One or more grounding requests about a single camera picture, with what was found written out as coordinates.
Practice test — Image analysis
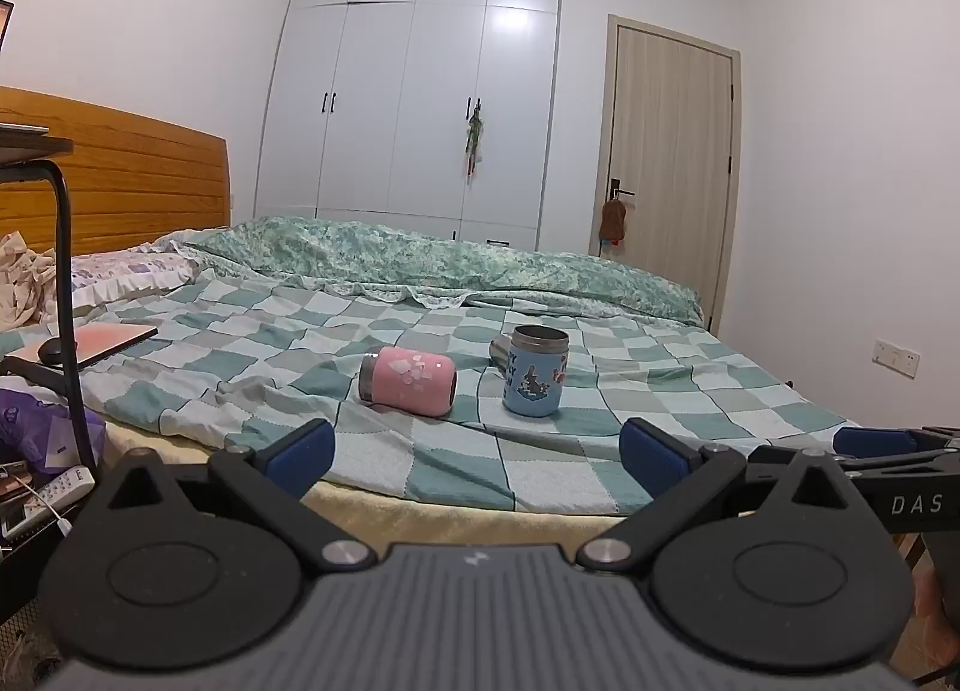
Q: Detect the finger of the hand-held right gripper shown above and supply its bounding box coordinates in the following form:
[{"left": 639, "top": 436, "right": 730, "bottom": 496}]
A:
[
  {"left": 832, "top": 424, "right": 960, "bottom": 467},
  {"left": 748, "top": 443, "right": 805, "bottom": 471}
]

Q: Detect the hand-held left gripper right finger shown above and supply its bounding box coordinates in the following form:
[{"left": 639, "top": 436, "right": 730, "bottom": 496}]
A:
[{"left": 576, "top": 417, "right": 875, "bottom": 573}]

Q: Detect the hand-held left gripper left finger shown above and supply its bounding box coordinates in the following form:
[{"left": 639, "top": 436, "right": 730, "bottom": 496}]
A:
[{"left": 88, "top": 418, "right": 377, "bottom": 573}]

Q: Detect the pink thermos bottle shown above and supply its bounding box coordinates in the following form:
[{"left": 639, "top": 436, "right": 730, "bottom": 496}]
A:
[{"left": 358, "top": 346, "right": 458, "bottom": 417}]

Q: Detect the blue printed cup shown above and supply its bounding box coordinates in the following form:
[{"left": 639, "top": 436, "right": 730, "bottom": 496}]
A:
[{"left": 489, "top": 325, "right": 571, "bottom": 417}]

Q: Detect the person's right hand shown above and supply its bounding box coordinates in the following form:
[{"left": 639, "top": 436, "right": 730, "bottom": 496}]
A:
[{"left": 910, "top": 571, "right": 957, "bottom": 636}]

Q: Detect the green checkered bedsheet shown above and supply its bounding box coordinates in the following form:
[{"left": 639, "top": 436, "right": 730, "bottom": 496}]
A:
[{"left": 0, "top": 271, "right": 871, "bottom": 516}]

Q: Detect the pink laptop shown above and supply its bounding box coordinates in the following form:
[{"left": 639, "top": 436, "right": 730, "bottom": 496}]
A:
[{"left": 0, "top": 321, "right": 159, "bottom": 374}]

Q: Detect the green floral quilt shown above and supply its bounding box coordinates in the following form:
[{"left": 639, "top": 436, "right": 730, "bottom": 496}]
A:
[{"left": 182, "top": 214, "right": 706, "bottom": 329}]

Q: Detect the brown hanging pouch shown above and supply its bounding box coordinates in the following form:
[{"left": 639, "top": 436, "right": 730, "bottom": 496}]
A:
[{"left": 598, "top": 198, "right": 629, "bottom": 244}]

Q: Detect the purple floral pillow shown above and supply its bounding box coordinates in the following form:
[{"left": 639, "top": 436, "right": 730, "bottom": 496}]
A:
[{"left": 45, "top": 232, "right": 220, "bottom": 323}]

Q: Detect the white remote control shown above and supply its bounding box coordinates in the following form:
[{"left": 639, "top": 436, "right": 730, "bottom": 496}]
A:
[{"left": 0, "top": 466, "right": 98, "bottom": 539}]

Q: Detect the purple plastic bag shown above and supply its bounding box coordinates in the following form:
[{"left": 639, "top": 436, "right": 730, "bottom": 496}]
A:
[{"left": 0, "top": 385, "right": 107, "bottom": 476}]

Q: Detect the light wooden door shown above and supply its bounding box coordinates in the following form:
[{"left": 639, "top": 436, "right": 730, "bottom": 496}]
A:
[{"left": 596, "top": 14, "right": 743, "bottom": 339}]

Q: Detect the wooden headboard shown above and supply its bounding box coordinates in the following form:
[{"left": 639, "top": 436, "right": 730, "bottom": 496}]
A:
[{"left": 0, "top": 86, "right": 230, "bottom": 258}]

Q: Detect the beige crumpled cloth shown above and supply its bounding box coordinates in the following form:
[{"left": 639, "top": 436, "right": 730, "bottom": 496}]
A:
[{"left": 0, "top": 229, "right": 62, "bottom": 333}]

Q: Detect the black-framed side table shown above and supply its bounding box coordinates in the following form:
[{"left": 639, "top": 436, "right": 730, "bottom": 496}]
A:
[{"left": 0, "top": 124, "right": 100, "bottom": 486}]

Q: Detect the green hanging ornament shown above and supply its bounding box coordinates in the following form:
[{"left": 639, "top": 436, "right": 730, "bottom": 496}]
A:
[{"left": 460, "top": 98, "right": 488, "bottom": 179}]

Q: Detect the white wardrobe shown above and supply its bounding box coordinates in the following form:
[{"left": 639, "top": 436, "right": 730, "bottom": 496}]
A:
[{"left": 253, "top": 0, "right": 565, "bottom": 253}]

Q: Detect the white wall outlet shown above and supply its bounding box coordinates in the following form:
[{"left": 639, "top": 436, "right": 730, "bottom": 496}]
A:
[{"left": 871, "top": 337, "right": 921, "bottom": 379}]

